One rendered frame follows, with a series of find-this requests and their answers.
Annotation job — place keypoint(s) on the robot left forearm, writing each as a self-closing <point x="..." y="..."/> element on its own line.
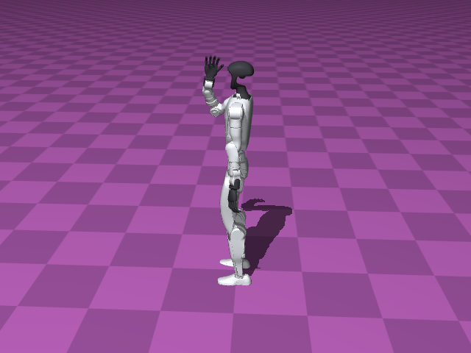
<point x="234" y="163"/>

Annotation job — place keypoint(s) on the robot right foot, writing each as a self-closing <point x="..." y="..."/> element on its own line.
<point x="229" y="262"/>

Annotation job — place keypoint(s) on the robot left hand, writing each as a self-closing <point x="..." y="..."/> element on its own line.
<point x="232" y="196"/>

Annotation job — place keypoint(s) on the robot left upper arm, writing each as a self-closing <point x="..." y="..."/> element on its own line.
<point x="236" y="116"/>

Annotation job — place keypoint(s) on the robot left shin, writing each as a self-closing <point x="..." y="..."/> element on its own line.
<point x="236" y="243"/>

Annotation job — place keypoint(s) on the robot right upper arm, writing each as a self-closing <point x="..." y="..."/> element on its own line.
<point x="219" y="109"/>

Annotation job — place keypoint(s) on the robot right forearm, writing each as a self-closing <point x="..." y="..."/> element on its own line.
<point x="208" y="93"/>

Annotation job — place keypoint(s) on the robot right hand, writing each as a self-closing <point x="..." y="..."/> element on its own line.
<point x="211" y="69"/>

